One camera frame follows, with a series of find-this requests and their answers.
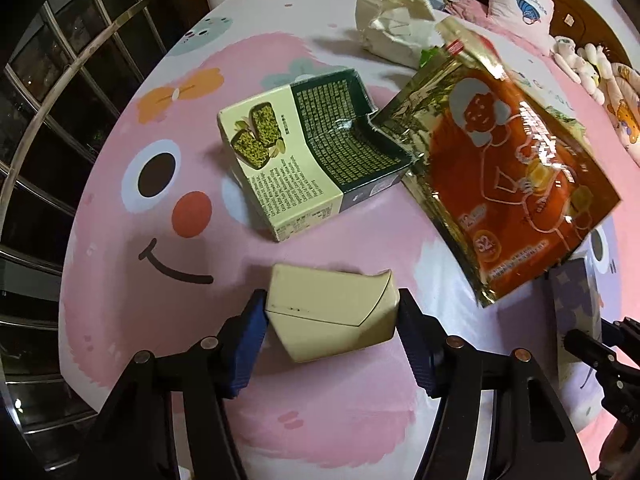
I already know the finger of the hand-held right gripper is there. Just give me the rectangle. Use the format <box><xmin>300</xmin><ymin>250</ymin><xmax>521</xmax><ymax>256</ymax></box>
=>
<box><xmin>564</xmin><ymin>329</ymin><xmax>623</xmax><ymax>376</ymax></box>
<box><xmin>602</xmin><ymin>317</ymin><xmax>640</xmax><ymax>356</ymax></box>

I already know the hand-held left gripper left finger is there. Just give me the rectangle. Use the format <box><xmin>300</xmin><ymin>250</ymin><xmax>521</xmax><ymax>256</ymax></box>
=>
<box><xmin>87</xmin><ymin>287</ymin><xmax>271</xmax><ymax>480</ymax></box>

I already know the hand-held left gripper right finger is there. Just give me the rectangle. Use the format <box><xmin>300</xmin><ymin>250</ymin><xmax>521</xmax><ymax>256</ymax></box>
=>
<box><xmin>397</xmin><ymin>290</ymin><xmax>583</xmax><ymax>480</ymax></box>

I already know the small cream cardboard box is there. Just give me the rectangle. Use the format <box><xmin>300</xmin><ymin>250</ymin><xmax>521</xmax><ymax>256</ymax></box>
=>
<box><xmin>264</xmin><ymin>262</ymin><xmax>401</xmax><ymax>365</ymax></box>

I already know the orange and gold snack bag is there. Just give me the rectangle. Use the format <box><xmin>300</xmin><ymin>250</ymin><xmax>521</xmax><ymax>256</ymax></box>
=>
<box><xmin>372</xmin><ymin>15</ymin><xmax>623</xmax><ymax>311</ymax></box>

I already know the purple starred box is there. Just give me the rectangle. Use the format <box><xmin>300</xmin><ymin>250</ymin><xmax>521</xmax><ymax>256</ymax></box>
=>
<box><xmin>547</xmin><ymin>255</ymin><xmax>608</xmax><ymax>386</ymax></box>

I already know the cartoon face printed tablecloth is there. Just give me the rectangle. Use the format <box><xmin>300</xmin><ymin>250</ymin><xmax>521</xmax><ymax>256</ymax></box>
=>
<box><xmin>57</xmin><ymin>0</ymin><xmax>626</xmax><ymax>480</ymax></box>

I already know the green and cream snack box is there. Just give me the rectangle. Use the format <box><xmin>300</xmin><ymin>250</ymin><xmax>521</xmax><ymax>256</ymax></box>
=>
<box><xmin>216</xmin><ymin>70</ymin><xmax>418</xmax><ymax>243</ymax></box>

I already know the bear printed quilt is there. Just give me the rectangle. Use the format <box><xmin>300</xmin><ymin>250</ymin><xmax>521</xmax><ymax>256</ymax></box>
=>
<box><xmin>597</xmin><ymin>62</ymin><xmax>640</xmax><ymax>166</ymax></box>

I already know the white plush toy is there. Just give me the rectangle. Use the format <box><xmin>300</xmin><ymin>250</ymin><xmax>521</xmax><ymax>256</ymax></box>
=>
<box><xmin>550</xmin><ymin>35</ymin><xmax>613</xmax><ymax>103</ymax></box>

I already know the metal window grille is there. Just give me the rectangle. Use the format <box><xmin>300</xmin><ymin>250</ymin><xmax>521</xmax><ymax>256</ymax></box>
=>
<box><xmin>0</xmin><ymin>0</ymin><xmax>201</xmax><ymax>471</ymax></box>

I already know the crumpled cream paper bag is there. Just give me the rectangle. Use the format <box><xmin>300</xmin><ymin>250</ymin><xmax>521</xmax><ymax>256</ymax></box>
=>
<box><xmin>356</xmin><ymin>0</ymin><xmax>453</xmax><ymax>68</ymax></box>

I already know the wooden headboard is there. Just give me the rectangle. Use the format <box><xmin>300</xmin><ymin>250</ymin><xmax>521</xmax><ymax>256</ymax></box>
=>
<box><xmin>457</xmin><ymin>0</ymin><xmax>631</xmax><ymax>68</ymax></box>

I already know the pink bed sheet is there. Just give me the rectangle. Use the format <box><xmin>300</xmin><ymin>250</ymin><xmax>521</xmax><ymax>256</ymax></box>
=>
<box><xmin>445</xmin><ymin>0</ymin><xmax>640</xmax><ymax>441</ymax></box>

